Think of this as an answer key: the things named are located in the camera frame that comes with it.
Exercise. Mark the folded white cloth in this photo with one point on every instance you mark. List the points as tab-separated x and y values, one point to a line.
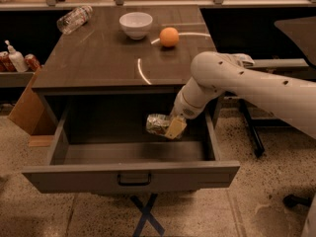
241	59

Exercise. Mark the brown cardboard box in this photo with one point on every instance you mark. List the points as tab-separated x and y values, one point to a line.
30	115

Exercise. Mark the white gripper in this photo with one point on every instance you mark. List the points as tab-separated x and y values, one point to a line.
184	111

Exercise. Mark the grey drawer cabinet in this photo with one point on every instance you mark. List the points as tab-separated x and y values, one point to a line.
100	63

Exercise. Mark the black chair base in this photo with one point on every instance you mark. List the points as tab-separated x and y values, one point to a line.
292	201

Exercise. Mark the black table leg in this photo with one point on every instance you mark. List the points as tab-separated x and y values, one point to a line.
259	148

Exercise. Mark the orange fruit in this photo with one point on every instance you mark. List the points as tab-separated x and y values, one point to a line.
169	37

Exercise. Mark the red soda can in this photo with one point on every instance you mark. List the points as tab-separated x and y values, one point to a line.
4	58
32	62

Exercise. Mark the red soda can left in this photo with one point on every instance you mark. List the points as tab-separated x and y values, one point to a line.
4	58

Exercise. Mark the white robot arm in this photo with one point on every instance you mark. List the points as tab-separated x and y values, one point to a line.
266	197

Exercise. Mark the clear plastic water bottle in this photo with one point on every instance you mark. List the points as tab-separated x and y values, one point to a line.
73	20

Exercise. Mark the white pump bottle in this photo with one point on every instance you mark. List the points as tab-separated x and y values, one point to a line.
16	58

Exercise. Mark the open grey top drawer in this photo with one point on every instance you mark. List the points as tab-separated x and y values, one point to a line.
100	150

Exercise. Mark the white ceramic bowl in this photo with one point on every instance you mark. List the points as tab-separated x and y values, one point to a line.
136	25

